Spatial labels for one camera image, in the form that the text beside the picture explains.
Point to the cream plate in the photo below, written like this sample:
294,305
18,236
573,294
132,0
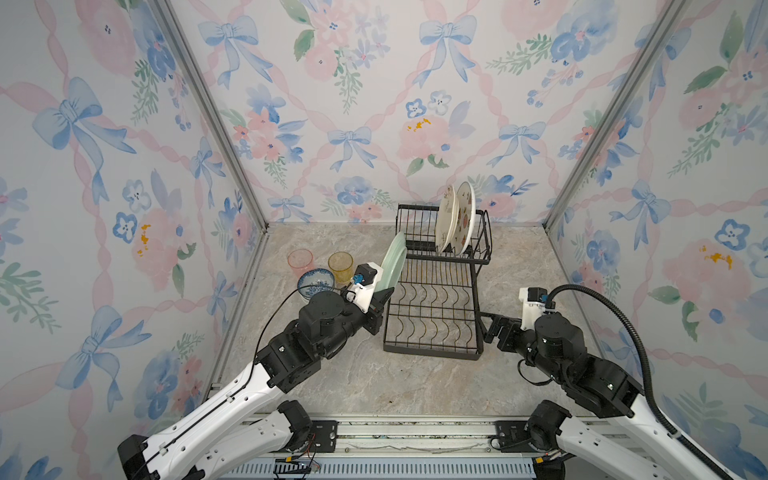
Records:
446,220

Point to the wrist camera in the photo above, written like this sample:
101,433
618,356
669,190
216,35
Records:
533,301
362,286

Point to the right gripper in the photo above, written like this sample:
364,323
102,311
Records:
512,327

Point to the yellow glass cup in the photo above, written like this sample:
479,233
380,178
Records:
341,264

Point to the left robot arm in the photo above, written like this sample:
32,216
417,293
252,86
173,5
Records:
250,417

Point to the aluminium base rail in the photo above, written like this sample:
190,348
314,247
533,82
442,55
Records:
421,448

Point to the green plate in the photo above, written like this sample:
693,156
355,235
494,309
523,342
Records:
393,263

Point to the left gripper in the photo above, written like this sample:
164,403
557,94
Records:
373,312

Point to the black wire dish rack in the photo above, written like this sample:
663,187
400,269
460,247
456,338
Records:
435,310

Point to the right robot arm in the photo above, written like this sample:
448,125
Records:
556,347

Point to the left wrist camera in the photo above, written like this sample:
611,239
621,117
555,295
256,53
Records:
362,286

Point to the white floral plate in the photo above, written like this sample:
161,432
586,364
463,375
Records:
465,203

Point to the pink glass cup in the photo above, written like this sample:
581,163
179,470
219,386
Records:
301,261

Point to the white blue floral bowl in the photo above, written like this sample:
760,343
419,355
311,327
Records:
315,281

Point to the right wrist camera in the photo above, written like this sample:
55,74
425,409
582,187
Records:
533,301

